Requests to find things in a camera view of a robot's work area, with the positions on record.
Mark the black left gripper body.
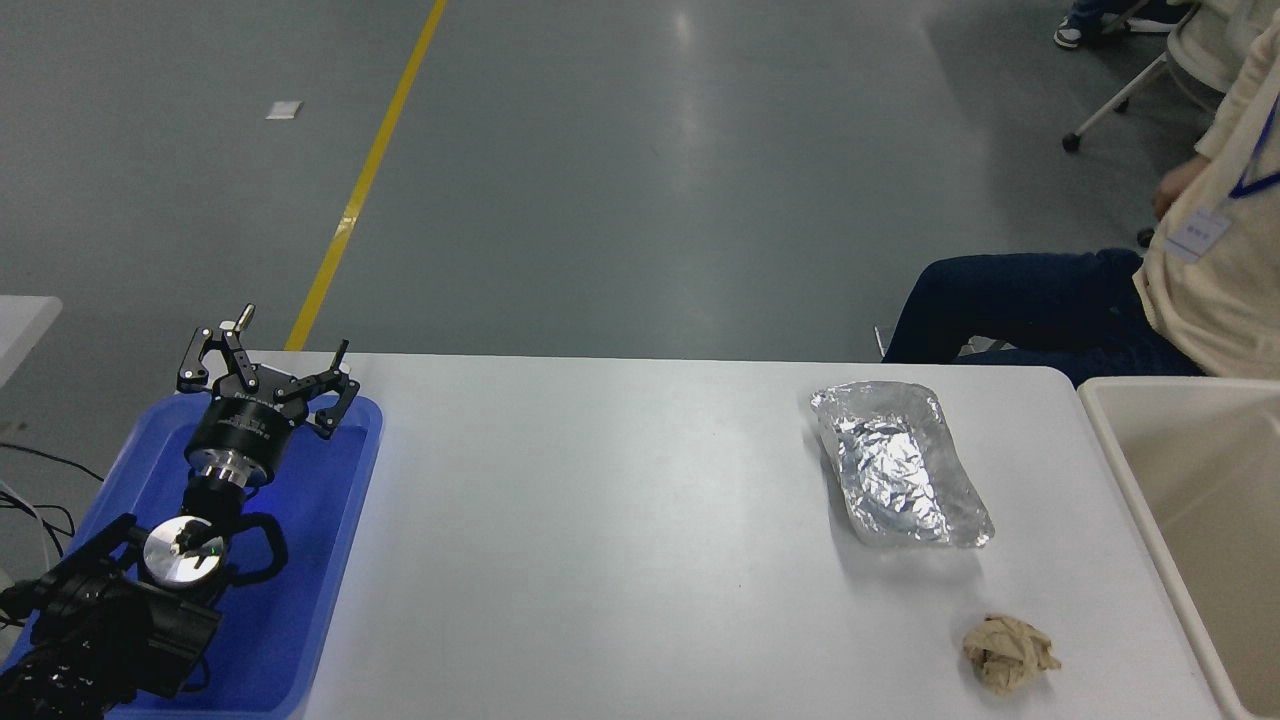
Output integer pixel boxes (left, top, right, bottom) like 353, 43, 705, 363
185, 383, 303, 474

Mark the person's hand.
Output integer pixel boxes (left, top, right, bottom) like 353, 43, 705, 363
1152, 154, 1212, 222

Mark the blue plastic tray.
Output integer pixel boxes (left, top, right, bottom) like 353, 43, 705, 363
0, 392, 385, 719

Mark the white side table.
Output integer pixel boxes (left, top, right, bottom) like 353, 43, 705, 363
0, 297, 62, 387

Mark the crumpled foil tray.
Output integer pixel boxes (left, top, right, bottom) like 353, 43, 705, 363
809, 379, 995, 551

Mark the crumpled tan paper ball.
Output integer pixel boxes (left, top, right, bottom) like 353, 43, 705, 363
962, 614, 1062, 695

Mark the person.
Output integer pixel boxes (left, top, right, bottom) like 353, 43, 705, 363
1053, 0, 1196, 52
880, 15, 1280, 387

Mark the wheeled metal chair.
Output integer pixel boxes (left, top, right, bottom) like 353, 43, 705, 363
1062, 0, 1241, 154

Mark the white name badge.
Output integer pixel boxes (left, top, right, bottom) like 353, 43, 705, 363
1165, 207, 1233, 264

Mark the large pale bin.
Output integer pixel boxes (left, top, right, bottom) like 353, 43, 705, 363
1078, 376, 1280, 720

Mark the black cable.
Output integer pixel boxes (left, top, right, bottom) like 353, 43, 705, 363
0, 490, 77, 559
0, 441, 105, 483

